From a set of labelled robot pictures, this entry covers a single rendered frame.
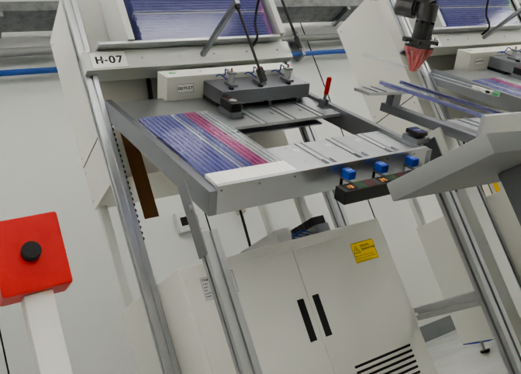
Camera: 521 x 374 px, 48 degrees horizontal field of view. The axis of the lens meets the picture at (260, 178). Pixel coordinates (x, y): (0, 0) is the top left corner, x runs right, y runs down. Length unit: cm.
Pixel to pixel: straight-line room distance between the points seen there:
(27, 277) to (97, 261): 197
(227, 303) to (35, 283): 39
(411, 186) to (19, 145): 255
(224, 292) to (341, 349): 57
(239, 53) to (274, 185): 86
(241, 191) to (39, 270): 46
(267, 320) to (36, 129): 215
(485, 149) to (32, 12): 288
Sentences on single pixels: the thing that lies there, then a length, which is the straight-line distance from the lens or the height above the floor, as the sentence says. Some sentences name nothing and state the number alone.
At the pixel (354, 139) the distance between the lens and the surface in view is 175.
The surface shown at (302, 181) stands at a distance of 145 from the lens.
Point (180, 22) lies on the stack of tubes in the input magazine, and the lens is 210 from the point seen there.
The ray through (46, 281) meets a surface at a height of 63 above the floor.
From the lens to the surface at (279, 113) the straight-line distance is 190.
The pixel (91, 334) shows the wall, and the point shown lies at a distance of 319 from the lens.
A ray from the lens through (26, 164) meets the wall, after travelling 338.
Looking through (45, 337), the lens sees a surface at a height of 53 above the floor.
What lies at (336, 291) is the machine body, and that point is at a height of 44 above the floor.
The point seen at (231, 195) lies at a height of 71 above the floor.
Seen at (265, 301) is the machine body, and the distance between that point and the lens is 166.
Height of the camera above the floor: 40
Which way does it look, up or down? 14 degrees up
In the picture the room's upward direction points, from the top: 19 degrees counter-clockwise
